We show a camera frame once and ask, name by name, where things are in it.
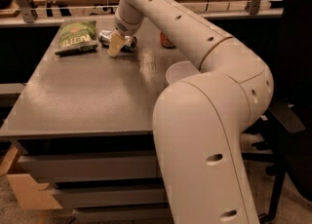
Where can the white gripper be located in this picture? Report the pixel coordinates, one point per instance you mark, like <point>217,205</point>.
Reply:
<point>124,28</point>

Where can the crushed silver redbull can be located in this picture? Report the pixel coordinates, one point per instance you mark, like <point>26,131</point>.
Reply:
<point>130,41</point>

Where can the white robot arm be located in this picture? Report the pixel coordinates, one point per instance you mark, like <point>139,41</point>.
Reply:
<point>199,118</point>

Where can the green jalapeno chip bag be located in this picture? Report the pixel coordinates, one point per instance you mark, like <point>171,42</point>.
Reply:
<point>77,38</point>

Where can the orange soda can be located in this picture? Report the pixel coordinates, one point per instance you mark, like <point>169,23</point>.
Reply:
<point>166,42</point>

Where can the white ceramic bowl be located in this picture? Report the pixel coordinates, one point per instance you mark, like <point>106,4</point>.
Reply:
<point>180,70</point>

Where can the grey top drawer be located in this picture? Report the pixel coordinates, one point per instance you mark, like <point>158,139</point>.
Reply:
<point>91,167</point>

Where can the grey drawer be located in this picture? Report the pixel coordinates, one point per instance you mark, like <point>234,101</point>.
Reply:
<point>111,196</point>
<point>122,213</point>
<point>91,167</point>

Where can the grey middle drawer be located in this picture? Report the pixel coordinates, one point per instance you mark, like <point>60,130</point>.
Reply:
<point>111,196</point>

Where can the grey bottom drawer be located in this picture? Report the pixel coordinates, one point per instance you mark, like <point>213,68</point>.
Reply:
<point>122,213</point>

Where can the wooden panel on floor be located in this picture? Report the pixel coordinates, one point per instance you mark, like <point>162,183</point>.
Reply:
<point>30,194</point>

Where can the black office chair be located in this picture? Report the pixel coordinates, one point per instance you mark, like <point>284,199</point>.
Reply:
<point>287,131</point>

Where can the left metal rail bracket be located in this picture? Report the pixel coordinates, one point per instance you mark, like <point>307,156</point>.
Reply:
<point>26,10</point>

